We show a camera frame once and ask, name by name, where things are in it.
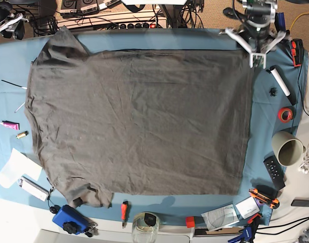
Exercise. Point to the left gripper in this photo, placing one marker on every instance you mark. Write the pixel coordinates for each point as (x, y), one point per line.
(256, 30)

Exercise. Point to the grey T-shirt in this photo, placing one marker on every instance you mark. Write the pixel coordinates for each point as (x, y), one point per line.
(141, 122)

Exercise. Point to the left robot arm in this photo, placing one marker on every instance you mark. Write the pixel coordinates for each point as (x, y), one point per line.
(252, 9)

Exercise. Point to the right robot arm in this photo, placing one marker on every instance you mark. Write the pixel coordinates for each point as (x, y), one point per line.
(12, 21)

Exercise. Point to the white black marker pen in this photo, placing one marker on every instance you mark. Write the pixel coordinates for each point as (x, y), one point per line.
(273, 70)

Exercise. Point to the black orange tool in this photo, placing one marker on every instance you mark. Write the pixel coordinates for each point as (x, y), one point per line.
(297, 52)

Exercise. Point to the blue table cloth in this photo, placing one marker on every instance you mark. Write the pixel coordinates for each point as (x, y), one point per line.
(15, 64)

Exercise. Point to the black small clip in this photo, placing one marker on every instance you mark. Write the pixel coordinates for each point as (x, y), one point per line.
(273, 92)

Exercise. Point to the red tape roll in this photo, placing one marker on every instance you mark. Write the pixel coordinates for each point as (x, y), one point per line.
(285, 114)

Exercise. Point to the beige mug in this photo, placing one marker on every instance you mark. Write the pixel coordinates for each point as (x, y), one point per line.
(287, 149)

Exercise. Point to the black remote control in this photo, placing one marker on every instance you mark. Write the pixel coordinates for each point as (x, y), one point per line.
(275, 172)

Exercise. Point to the black power strip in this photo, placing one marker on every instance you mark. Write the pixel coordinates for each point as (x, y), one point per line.
(133, 25)

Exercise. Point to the orange utility knife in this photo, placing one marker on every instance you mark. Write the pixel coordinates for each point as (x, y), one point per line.
(270, 201)

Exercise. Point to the black power brick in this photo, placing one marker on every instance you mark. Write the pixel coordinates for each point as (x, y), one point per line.
(300, 202)

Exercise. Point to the white small box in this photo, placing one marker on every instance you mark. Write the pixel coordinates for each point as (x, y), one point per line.
(247, 207)

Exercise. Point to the printed paper booklet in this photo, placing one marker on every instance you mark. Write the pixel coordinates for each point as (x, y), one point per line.
(220, 218)

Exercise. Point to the blue clamp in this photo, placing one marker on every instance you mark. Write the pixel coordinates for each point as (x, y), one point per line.
(249, 231)

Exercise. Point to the red cube block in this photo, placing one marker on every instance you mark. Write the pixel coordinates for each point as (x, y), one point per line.
(190, 222)

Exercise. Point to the red screwdriver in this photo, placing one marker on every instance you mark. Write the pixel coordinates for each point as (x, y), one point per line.
(124, 212)

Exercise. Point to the glass jar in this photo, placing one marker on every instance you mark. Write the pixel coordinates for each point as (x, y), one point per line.
(145, 227)

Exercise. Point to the small white stick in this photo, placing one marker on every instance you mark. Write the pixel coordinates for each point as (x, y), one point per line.
(19, 107)

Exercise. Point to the blue box with knob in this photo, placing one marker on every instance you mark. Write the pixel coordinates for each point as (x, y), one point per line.
(69, 219)

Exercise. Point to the pink tube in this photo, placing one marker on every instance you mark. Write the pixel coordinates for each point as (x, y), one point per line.
(11, 125)

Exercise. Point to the white paper sheet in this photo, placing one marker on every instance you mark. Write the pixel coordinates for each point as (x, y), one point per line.
(17, 166)

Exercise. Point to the white rectangular device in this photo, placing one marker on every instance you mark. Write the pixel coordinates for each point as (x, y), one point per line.
(33, 189)

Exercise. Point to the black cable tie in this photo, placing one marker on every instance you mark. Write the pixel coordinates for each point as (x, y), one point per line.
(25, 88)

